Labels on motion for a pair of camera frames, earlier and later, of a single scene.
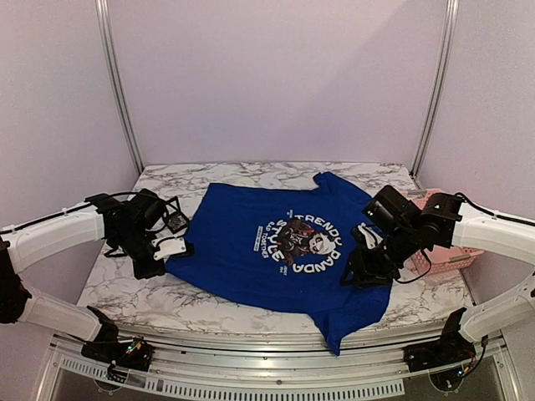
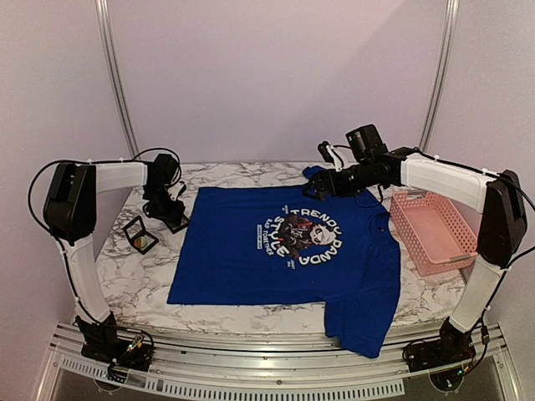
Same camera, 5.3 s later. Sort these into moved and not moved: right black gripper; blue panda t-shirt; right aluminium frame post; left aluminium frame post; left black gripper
Moved: left black gripper; blue panda t-shirt; right black gripper
Not moved: right aluminium frame post; left aluminium frame post
